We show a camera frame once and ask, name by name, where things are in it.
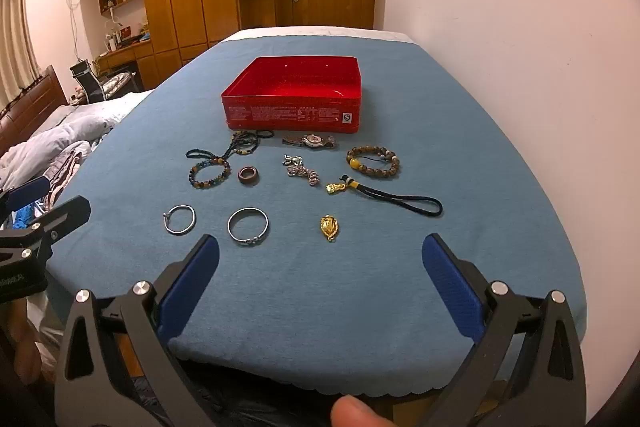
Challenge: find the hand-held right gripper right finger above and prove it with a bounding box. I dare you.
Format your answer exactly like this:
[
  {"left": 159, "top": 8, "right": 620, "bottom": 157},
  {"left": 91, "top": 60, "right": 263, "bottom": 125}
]
[{"left": 421, "top": 233, "right": 587, "bottom": 427}]

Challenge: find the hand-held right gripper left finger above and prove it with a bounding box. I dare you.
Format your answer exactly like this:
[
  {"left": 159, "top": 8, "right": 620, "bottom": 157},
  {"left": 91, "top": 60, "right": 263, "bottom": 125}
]
[{"left": 54, "top": 234, "right": 221, "bottom": 427}]

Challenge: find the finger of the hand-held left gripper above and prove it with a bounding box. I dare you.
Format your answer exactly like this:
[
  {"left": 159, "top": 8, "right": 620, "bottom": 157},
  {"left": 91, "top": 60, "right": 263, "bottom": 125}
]
[
  {"left": 27, "top": 195, "right": 92, "bottom": 254},
  {"left": 0, "top": 177, "right": 51, "bottom": 214}
]

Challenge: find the brown bead bracelet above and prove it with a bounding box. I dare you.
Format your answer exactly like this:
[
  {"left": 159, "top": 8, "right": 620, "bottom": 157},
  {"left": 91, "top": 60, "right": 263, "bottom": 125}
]
[{"left": 346, "top": 146, "right": 401, "bottom": 180}]

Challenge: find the red plastic box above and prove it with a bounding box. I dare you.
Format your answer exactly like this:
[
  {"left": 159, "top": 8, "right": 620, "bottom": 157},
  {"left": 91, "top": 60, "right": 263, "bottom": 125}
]
[{"left": 221, "top": 56, "right": 362, "bottom": 134}]

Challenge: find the person's left hand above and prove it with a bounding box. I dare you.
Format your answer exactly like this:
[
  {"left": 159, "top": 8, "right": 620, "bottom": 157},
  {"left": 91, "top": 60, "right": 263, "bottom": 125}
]
[{"left": 0, "top": 302, "right": 43, "bottom": 380}]

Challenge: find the person's right hand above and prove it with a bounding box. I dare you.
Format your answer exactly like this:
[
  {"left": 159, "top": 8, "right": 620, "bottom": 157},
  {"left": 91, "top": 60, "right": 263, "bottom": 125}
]
[{"left": 330, "top": 394, "right": 401, "bottom": 427}]

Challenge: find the crumpled white bedding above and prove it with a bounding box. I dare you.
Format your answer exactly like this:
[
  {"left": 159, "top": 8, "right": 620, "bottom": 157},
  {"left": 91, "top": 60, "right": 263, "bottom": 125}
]
[{"left": 0, "top": 89, "right": 153, "bottom": 212}]

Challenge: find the silver bangle with knots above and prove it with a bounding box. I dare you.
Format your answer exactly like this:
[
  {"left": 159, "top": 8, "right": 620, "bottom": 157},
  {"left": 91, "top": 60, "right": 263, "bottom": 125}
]
[{"left": 227, "top": 207, "right": 270, "bottom": 247}]

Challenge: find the open silver bangle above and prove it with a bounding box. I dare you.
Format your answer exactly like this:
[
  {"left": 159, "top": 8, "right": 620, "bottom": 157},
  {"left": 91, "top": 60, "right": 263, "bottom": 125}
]
[{"left": 162, "top": 205, "right": 197, "bottom": 236}]

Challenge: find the brown headboard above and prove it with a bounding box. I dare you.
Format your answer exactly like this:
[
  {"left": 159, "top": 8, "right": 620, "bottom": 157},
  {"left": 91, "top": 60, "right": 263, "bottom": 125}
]
[{"left": 0, "top": 65, "right": 68, "bottom": 158}]

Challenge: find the black office chair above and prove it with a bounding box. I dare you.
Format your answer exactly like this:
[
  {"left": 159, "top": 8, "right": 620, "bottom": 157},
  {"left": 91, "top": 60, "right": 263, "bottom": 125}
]
[{"left": 69, "top": 59, "right": 108, "bottom": 105}]

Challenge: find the beige curtain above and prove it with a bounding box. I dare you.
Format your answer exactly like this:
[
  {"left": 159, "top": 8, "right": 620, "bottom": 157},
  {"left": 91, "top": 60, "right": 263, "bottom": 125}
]
[{"left": 0, "top": 0, "right": 41, "bottom": 108}]

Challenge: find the wooden desk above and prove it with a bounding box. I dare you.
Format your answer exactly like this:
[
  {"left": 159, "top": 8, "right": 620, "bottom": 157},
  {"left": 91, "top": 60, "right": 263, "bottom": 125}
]
[{"left": 92, "top": 39, "right": 156, "bottom": 90}]

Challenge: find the silver wristwatch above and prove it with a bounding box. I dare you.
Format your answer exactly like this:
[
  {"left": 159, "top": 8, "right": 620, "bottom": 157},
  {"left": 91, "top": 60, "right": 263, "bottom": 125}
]
[{"left": 282, "top": 133, "right": 336, "bottom": 150}]

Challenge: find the white cloth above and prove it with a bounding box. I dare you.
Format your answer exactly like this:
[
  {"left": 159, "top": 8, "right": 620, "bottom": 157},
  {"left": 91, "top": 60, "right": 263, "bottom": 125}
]
[{"left": 220, "top": 26, "right": 416, "bottom": 46}]

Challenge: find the multicoloured bead bracelet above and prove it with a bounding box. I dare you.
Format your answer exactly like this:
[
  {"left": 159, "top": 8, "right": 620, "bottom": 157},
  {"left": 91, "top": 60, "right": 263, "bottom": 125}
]
[{"left": 188, "top": 158, "right": 232, "bottom": 190}]

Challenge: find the black bead necklace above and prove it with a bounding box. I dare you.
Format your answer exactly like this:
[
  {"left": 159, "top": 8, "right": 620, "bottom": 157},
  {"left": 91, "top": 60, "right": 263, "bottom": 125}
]
[{"left": 186, "top": 129, "right": 275, "bottom": 160}]

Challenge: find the gold charm with black cord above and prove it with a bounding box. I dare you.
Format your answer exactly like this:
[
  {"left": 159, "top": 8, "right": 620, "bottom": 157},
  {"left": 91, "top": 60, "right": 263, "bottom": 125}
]
[{"left": 326, "top": 176, "right": 444, "bottom": 218}]

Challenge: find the silver chain bracelet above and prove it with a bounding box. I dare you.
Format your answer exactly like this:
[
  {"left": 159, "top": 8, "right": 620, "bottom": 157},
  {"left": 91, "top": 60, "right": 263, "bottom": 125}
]
[{"left": 281, "top": 153, "right": 321, "bottom": 188}]

